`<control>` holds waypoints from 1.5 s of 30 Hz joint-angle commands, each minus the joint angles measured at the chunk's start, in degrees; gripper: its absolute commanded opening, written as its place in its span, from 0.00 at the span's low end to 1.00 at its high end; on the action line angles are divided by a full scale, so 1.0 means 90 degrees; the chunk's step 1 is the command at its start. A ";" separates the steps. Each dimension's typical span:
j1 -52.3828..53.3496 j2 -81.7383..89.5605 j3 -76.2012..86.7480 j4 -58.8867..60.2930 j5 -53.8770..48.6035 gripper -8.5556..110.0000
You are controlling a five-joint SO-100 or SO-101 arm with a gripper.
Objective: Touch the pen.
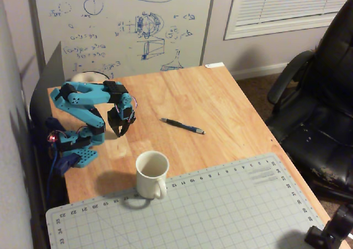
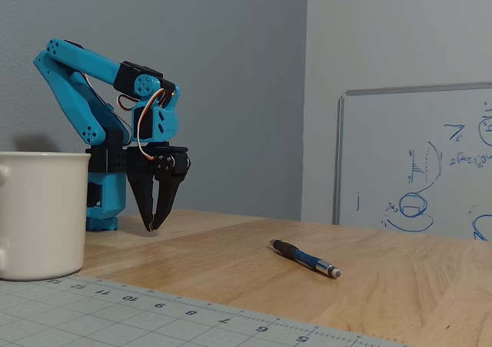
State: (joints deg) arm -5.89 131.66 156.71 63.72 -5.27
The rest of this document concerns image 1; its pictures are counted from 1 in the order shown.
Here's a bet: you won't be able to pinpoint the dark grey panel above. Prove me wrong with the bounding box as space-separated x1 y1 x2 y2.
29 41 66 123

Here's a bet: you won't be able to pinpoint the white ceramic mug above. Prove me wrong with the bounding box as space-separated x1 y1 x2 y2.
135 150 169 200

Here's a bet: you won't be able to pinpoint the black leather office chair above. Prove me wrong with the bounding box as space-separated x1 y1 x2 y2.
266 0 353 203

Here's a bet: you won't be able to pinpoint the white tape roll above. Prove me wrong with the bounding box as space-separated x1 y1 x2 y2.
71 71 111 83

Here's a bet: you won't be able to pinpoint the dark blue table clamp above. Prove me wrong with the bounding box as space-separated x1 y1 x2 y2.
53 153 81 177

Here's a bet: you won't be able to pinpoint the grey cutting mat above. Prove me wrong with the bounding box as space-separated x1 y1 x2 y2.
45 152 327 249

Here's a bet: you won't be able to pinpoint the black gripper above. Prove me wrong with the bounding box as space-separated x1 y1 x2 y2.
106 105 136 138

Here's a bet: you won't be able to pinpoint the blue cable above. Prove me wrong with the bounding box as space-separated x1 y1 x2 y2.
46 146 60 206

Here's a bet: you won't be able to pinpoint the whiteboard with blue drawings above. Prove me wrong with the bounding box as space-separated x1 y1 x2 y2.
27 0 217 80

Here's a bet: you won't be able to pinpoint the white window blinds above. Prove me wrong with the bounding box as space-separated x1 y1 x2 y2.
223 0 353 41

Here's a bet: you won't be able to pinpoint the dark blue pen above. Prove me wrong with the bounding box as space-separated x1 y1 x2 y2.
160 118 206 135

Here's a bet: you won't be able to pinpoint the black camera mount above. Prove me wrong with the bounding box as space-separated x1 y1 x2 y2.
304 203 353 249

